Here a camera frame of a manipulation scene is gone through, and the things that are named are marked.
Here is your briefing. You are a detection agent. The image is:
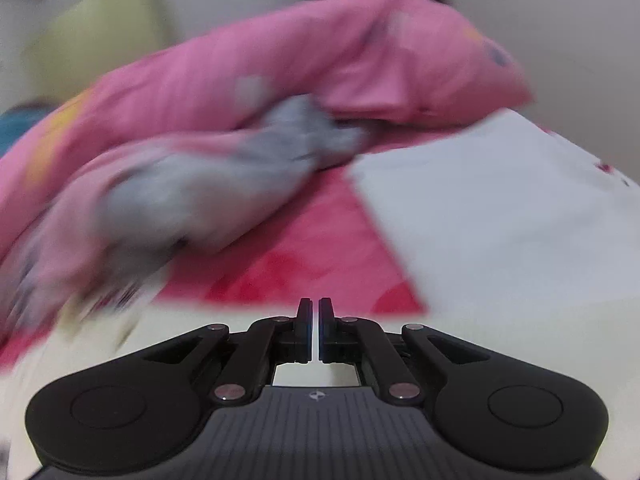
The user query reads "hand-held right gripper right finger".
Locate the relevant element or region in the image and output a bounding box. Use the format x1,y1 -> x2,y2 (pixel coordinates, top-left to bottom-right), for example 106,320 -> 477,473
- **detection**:
318,297 -> 493,406

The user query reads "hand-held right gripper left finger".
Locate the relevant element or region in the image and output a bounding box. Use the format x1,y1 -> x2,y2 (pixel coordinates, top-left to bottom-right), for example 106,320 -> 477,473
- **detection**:
142,297 -> 313,406

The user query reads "white fluffy sweater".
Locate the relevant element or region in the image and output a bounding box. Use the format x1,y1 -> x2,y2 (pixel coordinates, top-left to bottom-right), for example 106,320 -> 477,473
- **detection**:
0,305 -> 640,480

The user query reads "pink fleece bed blanket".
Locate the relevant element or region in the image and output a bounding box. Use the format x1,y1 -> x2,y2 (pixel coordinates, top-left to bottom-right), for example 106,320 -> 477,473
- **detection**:
0,140 -> 431,376

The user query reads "folded white cloth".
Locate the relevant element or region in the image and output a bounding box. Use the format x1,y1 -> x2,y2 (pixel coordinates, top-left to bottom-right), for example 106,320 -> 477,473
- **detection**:
347,109 -> 640,321

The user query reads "pink floral quilt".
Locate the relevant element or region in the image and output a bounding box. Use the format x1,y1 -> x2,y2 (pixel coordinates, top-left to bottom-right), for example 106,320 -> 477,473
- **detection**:
0,0 -> 533,341

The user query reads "pale yellow wardrobe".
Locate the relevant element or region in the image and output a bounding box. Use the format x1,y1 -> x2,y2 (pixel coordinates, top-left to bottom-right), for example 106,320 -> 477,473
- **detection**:
22,0 -> 173,106

